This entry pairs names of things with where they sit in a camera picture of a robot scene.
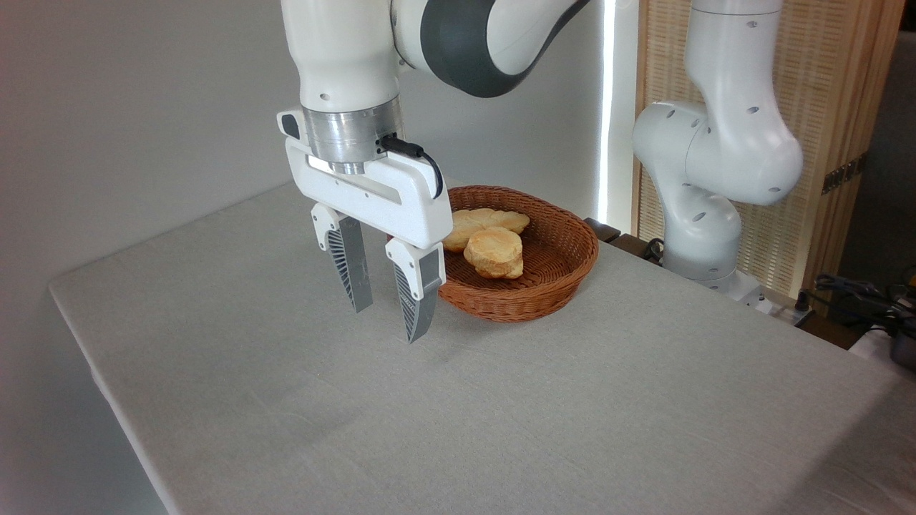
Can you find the grey tablecloth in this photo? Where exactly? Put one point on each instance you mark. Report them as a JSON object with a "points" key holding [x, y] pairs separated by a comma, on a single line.
{"points": [[429, 415]]}

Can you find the round bread roll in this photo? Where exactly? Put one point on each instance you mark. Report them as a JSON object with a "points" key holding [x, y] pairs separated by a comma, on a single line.
{"points": [[494, 252]]}

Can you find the brown wicker basket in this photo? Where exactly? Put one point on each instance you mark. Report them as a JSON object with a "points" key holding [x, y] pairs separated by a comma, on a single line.
{"points": [[558, 243]]}

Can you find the dark metal screen hinge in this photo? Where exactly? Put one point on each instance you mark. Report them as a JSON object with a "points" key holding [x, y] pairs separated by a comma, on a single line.
{"points": [[843, 174]]}

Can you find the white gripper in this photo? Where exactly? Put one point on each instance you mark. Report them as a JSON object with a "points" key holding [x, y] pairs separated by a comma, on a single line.
{"points": [[401, 197]]}

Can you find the long flat bread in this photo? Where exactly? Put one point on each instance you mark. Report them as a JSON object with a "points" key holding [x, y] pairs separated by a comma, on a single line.
{"points": [[474, 219]]}

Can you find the bamboo folding screen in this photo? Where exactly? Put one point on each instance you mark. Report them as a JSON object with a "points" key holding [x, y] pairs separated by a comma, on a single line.
{"points": [[823, 71]]}

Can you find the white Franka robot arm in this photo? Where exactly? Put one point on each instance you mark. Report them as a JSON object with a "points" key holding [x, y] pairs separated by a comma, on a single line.
{"points": [[343, 50]]}

